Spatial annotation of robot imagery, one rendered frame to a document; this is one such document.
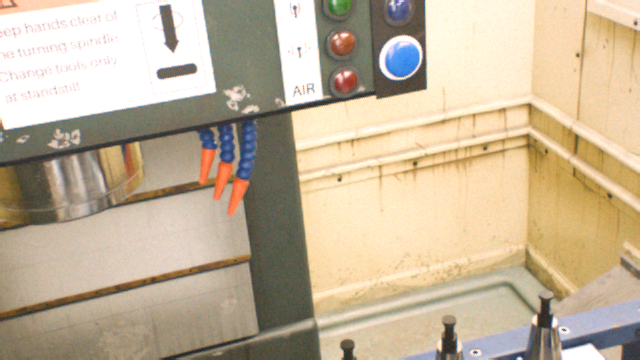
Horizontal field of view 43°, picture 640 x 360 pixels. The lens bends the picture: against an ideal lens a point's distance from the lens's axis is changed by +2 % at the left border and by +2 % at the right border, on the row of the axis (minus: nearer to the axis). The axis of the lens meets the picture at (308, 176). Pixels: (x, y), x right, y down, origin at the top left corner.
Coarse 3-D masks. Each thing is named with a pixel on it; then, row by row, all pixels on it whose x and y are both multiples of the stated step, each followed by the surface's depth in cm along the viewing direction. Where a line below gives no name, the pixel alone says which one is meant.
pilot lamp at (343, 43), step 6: (336, 36) 62; (342, 36) 63; (348, 36) 63; (336, 42) 63; (342, 42) 63; (348, 42) 63; (354, 42) 63; (336, 48) 63; (342, 48) 63; (348, 48) 63; (336, 54) 63; (342, 54) 63; (348, 54) 63
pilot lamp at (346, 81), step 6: (342, 72) 64; (348, 72) 64; (336, 78) 64; (342, 78) 64; (348, 78) 64; (354, 78) 64; (336, 84) 64; (342, 84) 64; (348, 84) 64; (354, 84) 64; (342, 90) 64; (348, 90) 65
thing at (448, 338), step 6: (444, 318) 83; (450, 318) 83; (444, 324) 83; (450, 324) 83; (450, 330) 83; (444, 336) 84; (450, 336) 84; (456, 336) 84; (444, 342) 84; (450, 342) 84; (456, 342) 84; (444, 348) 84; (450, 348) 84; (456, 348) 84
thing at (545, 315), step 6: (540, 294) 86; (546, 294) 86; (552, 294) 85; (540, 300) 86; (546, 300) 85; (540, 306) 86; (546, 306) 86; (540, 312) 86; (546, 312) 86; (552, 312) 86; (540, 318) 86; (546, 318) 86; (552, 318) 86; (540, 324) 87; (546, 324) 86
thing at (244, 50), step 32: (224, 0) 59; (256, 0) 60; (320, 0) 61; (224, 32) 60; (256, 32) 61; (320, 32) 63; (224, 64) 62; (256, 64) 62; (320, 64) 64; (352, 64) 64; (192, 96) 62; (224, 96) 63; (256, 96) 63; (352, 96) 66; (0, 128) 59; (32, 128) 60; (64, 128) 60; (96, 128) 61; (128, 128) 62; (160, 128) 62; (192, 128) 64; (0, 160) 60; (32, 160) 61
